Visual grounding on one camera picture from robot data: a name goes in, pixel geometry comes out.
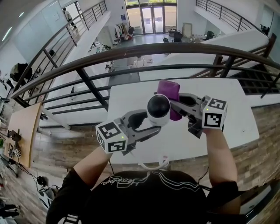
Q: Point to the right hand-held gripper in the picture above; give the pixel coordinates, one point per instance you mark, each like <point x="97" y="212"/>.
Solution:
<point x="213" y="116"/>

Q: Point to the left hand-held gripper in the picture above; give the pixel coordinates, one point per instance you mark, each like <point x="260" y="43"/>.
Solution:
<point x="112" y="135"/>

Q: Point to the white small round device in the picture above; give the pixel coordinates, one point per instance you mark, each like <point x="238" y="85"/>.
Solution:
<point x="158" y="109"/>

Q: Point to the purple cloth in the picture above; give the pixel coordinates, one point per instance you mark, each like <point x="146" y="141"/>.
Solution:
<point x="168" y="89"/>

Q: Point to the person's left forearm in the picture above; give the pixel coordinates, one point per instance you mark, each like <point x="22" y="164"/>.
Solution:
<point x="94" y="166"/>

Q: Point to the person's right forearm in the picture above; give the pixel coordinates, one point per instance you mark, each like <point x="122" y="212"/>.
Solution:
<point x="221" y="157"/>

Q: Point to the dark metal balcony railing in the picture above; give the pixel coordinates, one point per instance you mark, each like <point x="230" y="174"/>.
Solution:
<point x="153" y="49"/>

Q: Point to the black office chair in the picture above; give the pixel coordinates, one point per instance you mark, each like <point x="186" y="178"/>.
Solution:
<point x="177" y="36"/>

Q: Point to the pale framed panel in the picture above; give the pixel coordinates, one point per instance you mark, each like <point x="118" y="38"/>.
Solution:
<point x="187" y="30"/>

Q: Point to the person's black printed shirt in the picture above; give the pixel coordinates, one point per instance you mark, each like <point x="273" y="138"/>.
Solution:
<point x="142" y="201"/>

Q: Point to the clothes rack with garments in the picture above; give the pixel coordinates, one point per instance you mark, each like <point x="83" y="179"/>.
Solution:
<point x="122" y="32"/>

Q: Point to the glass entrance doors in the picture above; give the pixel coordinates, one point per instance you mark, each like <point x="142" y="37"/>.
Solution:
<point x="152" y="19"/>

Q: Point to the dark stair railing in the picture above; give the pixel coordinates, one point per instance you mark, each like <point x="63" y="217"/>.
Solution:
<point x="232" y="15"/>

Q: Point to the dark walkway railing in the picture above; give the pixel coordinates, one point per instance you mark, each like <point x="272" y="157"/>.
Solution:
<point x="72" y="28"/>

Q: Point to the light wooden side table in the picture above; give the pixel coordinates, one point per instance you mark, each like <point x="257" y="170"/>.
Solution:
<point x="24" y="124"/>

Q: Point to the spare hand-held gripper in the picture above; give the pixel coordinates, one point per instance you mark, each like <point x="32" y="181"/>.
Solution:
<point x="15" y="142"/>

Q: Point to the black jacket on chair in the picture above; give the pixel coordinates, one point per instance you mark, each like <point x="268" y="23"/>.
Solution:
<point x="20" y="71"/>

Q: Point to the blue wall sign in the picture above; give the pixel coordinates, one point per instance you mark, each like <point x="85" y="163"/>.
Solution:
<point x="123" y="17"/>

